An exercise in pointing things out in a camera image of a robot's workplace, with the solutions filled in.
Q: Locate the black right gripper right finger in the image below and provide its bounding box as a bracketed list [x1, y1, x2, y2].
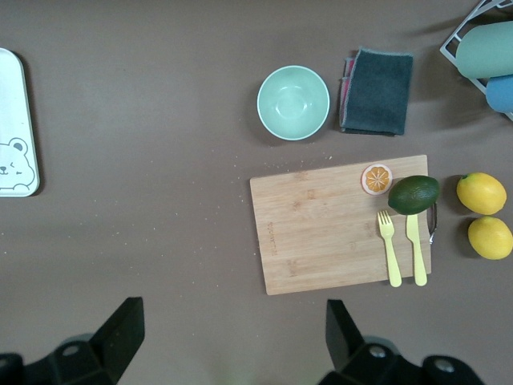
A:
[320, 299, 426, 385]

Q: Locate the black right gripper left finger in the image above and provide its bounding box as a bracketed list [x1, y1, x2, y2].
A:
[27, 297, 145, 385]

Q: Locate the yellow plastic fork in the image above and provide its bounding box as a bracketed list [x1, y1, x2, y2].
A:
[377, 210, 403, 288]

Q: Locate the yellow plastic knife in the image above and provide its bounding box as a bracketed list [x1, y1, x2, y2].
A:
[406, 213, 429, 287]

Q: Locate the wooden cutting board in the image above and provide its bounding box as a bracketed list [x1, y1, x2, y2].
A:
[249, 154, 433, 297]

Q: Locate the small metal tool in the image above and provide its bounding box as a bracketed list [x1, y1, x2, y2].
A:
[426, 202, 439, 246]

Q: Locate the green avocado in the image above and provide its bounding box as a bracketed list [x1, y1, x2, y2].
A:
[387, 175, 441, 217]

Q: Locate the orange slice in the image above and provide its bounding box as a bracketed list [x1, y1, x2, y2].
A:
[361, 162, 394, 197]

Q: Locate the yellow lemon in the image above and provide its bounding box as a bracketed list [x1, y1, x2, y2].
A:
[456, 172, 508, 216]
[467, 216, 513, 261]

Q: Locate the cream tray with bear print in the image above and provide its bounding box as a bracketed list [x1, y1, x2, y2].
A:
[0, 47, 41, 198]

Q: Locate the mint green bowl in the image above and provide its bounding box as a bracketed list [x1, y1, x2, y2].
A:
[256, 65, 331, 142]

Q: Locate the dark grey folded cloth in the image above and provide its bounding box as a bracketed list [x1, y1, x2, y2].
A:
[338, 46, 414, 136]

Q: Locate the blue cup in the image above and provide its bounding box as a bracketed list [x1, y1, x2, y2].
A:
[485, 74, 513, 114]

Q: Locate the sage green cup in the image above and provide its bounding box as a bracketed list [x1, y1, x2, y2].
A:
[456, 20, 513, 80]

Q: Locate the white wire rack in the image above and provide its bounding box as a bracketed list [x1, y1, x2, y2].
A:
[439, 0, 513, 121]

